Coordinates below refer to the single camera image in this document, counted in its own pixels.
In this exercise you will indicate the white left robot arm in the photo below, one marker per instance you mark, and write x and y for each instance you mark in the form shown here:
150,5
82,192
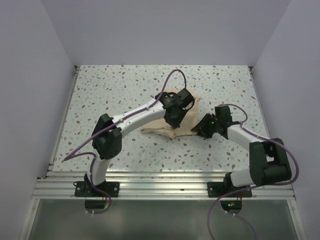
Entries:
109,131

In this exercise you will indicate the beige cloth mat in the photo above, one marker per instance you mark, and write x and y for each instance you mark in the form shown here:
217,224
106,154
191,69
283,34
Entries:
190,120

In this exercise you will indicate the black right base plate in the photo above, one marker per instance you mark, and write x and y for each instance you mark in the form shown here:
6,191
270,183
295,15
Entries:
217,189

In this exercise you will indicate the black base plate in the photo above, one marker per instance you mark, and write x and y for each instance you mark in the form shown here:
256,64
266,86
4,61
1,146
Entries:
217,189
83,189

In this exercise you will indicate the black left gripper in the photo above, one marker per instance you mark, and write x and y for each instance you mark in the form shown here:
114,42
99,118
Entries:
176,124

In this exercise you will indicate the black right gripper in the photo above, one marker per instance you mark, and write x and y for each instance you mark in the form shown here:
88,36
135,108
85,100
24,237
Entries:
201,128

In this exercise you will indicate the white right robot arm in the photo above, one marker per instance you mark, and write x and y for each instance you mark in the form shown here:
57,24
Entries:
268,160

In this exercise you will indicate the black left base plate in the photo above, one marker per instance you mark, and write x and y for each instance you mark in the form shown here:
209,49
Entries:
83,189

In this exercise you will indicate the aluminium rail frame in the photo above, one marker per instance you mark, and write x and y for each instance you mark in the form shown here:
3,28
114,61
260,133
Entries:
163,181

